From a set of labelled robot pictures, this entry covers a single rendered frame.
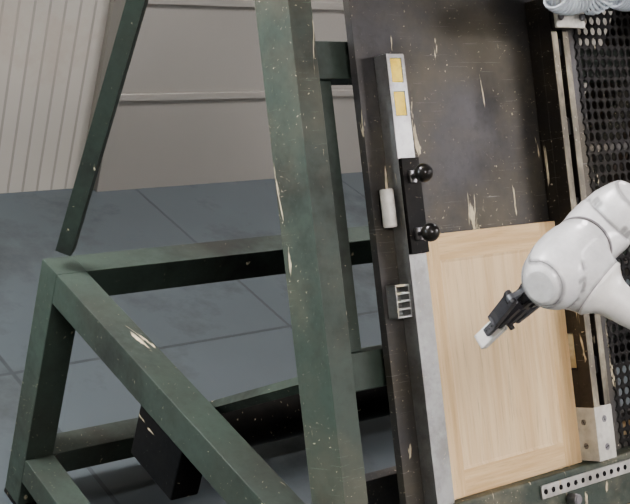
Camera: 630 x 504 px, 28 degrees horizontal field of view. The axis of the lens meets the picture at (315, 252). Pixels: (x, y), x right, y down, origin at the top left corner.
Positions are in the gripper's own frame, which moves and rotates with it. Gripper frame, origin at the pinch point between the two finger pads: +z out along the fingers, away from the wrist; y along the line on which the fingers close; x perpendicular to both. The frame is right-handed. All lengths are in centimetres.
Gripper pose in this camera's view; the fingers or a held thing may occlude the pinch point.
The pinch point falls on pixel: (490, 332)
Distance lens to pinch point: 234.4
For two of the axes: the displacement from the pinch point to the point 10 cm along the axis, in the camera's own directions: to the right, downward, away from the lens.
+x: 4.3, 8.1, -4.0
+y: -7.7, 1.0, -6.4
